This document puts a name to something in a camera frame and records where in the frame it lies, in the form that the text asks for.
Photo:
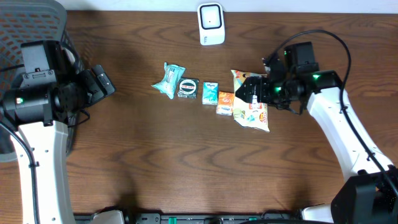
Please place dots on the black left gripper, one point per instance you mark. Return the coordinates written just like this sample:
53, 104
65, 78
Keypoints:
101, 81

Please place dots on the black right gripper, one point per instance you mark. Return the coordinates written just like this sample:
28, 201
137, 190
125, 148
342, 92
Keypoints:
261, 94

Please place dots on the large white snack bag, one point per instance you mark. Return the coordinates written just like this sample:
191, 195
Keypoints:
249, 115

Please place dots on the orange small snack packet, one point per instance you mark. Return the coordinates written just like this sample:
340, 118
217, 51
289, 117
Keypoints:
225, 103

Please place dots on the small teal tissue pack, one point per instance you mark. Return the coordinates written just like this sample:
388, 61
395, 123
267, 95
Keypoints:
210, 93

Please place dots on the teal snack packet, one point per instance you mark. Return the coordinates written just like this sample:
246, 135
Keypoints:
168, 85

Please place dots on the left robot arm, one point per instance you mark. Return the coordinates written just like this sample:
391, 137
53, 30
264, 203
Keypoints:
41, 155

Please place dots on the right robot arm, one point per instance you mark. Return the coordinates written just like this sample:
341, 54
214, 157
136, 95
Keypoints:
370, 177

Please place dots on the white barcode scanner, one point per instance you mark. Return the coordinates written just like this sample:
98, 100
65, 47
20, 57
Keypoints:
211, 23

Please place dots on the grey plastic mesh basket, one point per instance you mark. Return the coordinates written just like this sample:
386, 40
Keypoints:
39, 66

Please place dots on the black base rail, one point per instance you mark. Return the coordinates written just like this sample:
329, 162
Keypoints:
270, 216

